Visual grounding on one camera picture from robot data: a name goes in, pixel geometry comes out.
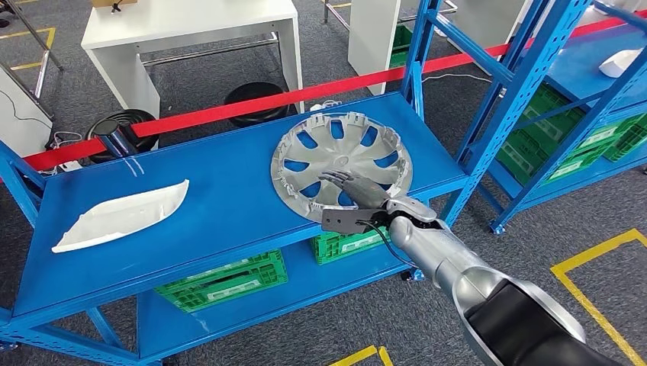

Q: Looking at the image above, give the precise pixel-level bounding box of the chrome metal frame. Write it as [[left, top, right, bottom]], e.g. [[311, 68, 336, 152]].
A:
[[0, 0, 65, 120]]

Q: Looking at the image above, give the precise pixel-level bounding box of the white desk side panel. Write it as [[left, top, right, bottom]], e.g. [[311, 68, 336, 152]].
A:
[[447, 0, 638, 49], [347, 0, 413, 96], [0, 66, 54, 159]]

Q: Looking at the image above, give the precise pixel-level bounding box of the silver plastic hubcap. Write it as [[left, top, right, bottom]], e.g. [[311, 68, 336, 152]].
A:
[[270, 111, 414, 223]]

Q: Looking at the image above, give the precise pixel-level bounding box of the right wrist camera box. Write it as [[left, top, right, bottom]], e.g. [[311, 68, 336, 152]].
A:
[[320, 207, 390, 236]]

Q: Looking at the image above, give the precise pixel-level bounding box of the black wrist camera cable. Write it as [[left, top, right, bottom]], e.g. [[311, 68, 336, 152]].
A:
[[356, 220, 420, 270]]

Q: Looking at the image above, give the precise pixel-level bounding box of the yellow floor tape square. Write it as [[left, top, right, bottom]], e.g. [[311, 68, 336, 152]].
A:
[[328, 345, 394, 366], [549, 228, 647, 366]]

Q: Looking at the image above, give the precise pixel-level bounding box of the brown cardboard box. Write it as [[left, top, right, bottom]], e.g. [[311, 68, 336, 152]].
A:
[[91, 0, 138, 12]]

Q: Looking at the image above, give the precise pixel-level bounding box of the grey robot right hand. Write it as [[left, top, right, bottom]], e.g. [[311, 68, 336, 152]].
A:
[[318, 169, 394, 210]]

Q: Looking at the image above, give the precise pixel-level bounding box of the black ribbed round base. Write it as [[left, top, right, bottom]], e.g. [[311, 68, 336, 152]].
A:
[[85, 108, 161, 165]]

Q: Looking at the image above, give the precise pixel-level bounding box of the red barrier belt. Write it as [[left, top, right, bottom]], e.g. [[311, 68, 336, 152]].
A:
[[20, 14, 647, 173]]

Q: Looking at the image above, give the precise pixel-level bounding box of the white desk with chrome bars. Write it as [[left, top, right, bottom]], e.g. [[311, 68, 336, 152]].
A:
[[80, 0, 304, 120]]

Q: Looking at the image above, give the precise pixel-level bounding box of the white plastic mirror cover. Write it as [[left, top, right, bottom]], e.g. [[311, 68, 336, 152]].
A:
[[598, 47, 645, 79], [51, 179, 191, 254]]

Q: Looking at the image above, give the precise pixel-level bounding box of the blue metal shelf rack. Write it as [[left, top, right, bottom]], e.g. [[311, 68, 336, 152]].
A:
[[488, 0, 647, 236], [0, 0, 594, 366]]

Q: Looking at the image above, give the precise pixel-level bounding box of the white floor cable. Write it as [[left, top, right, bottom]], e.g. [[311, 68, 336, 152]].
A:
[[422, 72, 507, 97]]

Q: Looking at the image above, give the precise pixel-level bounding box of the black stanchion post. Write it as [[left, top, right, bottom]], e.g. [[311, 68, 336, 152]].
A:
[[93, 133, 138, 162]]

